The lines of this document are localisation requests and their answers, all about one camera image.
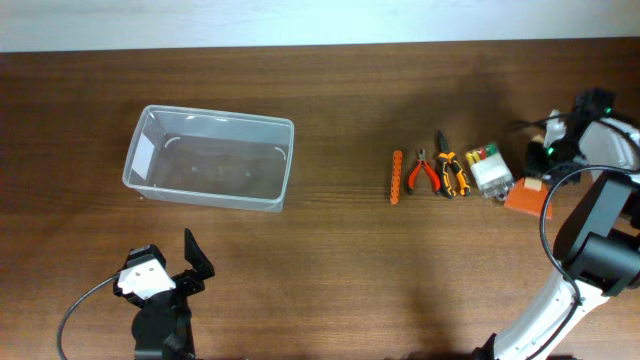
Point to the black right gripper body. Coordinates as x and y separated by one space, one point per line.
541 161

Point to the orange scraper wooden handle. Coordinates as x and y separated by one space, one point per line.
528 194

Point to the clear box of coloured bits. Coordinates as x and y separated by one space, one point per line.
491 174

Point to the clear plastic container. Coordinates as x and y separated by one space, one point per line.
211 158

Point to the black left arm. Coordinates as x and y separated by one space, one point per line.
162 327

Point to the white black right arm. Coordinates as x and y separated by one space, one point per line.
592 261

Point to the orange black long-nose pliers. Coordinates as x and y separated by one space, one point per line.
452 175

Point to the orange perforated strip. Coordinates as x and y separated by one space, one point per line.
396 177

